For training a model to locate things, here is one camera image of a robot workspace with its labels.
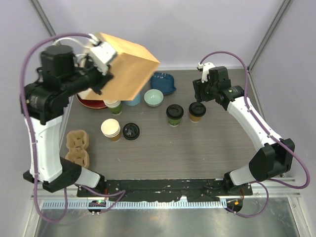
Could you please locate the purple cable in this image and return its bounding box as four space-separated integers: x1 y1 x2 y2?
19 32 127 223
197 50 311 218

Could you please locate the single brown paper cup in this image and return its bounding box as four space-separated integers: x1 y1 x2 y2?
189 114 202 123

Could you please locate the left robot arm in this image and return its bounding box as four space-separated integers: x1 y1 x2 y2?
22 42 117 197

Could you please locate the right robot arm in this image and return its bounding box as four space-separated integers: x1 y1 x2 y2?
193 63 295 195

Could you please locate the green paper cup stack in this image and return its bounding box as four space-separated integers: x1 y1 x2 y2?
103 100 122 115

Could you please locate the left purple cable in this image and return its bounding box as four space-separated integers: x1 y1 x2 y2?
19 32 127 223

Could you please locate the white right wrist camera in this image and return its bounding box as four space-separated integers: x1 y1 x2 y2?
197 62 215 83

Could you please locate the red round plate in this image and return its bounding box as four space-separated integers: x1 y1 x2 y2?
77 94 107 109

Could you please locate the black lid stack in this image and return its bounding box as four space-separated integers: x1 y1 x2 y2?
122 123 140 141

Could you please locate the pale green ceramic bowl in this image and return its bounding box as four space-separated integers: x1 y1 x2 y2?
144 89 164 107

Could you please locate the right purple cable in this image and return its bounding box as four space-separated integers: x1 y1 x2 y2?
197 50 311 218

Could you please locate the brown paper bag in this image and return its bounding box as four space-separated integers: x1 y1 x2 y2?
79 33 160 101

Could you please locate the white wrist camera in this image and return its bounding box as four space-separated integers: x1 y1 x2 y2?
88 41 118 76
197 62 215 83

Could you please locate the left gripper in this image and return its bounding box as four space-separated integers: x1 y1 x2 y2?
63 52 115 96

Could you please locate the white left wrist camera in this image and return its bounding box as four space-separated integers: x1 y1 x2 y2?
88 41 118 76

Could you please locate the dark blue leaf-shaped plate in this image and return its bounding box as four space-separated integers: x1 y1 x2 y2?
150 72 177 95

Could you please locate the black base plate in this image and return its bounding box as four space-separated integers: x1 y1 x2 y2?
76 178 253 202

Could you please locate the light blue straw holder cup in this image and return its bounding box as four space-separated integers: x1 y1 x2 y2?
124 93 141 106

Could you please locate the brown paper cup stack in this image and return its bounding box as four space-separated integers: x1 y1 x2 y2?
101 118 121 142

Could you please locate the cardboard cup carrier stack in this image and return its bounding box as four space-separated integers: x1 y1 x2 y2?
65 130 90 169

